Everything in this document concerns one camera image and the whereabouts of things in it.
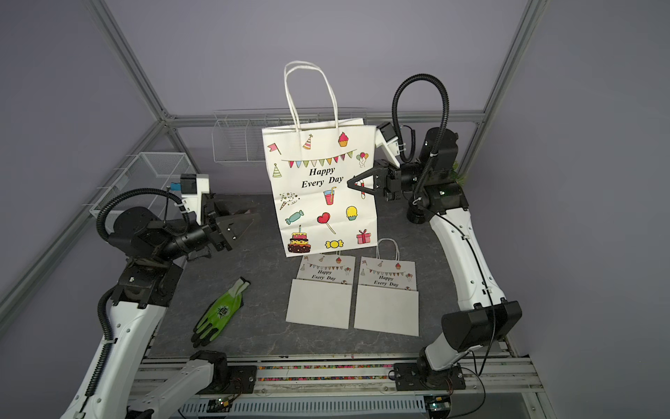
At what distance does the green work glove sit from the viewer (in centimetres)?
82

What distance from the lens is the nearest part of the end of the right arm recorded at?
1.70 feet

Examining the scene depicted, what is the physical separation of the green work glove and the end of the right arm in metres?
0.62
